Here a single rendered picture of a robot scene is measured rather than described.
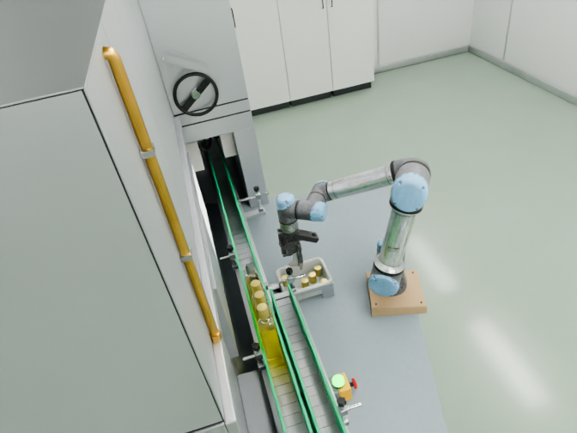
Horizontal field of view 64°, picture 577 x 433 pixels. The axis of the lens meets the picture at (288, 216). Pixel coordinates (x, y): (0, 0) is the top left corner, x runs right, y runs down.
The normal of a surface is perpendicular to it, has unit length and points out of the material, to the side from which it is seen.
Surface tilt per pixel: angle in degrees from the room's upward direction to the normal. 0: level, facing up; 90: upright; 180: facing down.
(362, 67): 90
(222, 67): 90
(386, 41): 90
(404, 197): 78
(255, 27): 90
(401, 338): 0
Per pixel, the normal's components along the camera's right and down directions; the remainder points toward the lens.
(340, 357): -0.13, -0.78
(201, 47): 0.26, 0.56
